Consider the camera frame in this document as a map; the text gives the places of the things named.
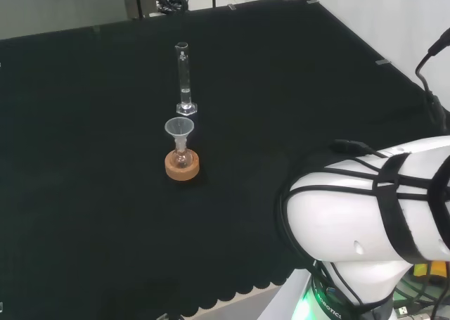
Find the clear graduated cylinder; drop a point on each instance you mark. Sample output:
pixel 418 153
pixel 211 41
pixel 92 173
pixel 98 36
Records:
pixel 185 81

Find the round-bottom glass flask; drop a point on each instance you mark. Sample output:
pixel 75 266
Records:
pixel 181 160

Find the clear plastic funnel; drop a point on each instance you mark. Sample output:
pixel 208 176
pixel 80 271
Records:
pixel 178 128

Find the black bench cloth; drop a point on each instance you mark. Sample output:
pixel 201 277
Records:
pixel 105 158

